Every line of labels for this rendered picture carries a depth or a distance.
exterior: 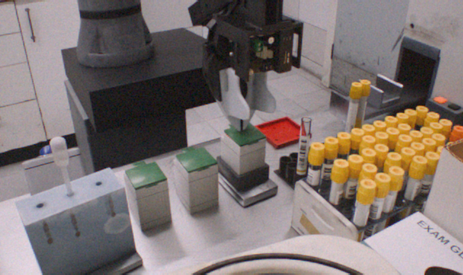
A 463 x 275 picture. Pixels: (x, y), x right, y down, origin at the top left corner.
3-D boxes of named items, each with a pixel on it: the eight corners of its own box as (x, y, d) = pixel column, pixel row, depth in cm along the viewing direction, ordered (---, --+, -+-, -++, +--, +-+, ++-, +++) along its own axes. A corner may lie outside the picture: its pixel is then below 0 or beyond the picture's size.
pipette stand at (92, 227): (118, 228, 50) (104, 160, 45) (143, 265, 46) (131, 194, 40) (36, 262, 45) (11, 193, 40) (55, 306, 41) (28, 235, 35)
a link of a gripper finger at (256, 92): (261, 146, 51) (264, 75, 46) (235, 125, 55) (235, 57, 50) (282, 139, 52) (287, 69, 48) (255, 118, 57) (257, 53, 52)
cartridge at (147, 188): (158, 199, 55) (153, 157, 52) (172, 221, 52) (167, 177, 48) (129, 209, 53) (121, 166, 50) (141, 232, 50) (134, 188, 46)
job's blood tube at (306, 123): (300, 180, 58) (307, 116, 53) (306, 185, 57) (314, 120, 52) (293, 182, 58) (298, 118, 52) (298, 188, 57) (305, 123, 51)
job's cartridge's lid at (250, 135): (245, 121, 57) (245, 118, 56) (266, 140, 54) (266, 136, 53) (220, 129, 55) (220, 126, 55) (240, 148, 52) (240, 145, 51)
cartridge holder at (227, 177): (241, 161, 63) (241, 140, 61) (277, 193, 56) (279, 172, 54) (208, 172, 60) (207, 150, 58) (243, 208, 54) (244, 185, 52)
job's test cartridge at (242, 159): (244, 161, 60) (245, 122, 57) (264, 178, 57) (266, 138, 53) (220, 170, 58) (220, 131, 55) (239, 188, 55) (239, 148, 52)
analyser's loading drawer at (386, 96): (408, 87, 80) (413, 62, 77) (435, 101, 75) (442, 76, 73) (328, 112, 72) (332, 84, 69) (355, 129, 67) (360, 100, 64)
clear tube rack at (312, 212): (404, 174, 60) (415, 132, 56) (461, 214, 52) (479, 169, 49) (290, 225, 51) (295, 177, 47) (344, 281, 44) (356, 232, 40)
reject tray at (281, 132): (287, 119, 73) (287, 116, 73) (311, 137, 68) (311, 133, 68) (253, 129, 70) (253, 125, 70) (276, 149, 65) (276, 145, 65)
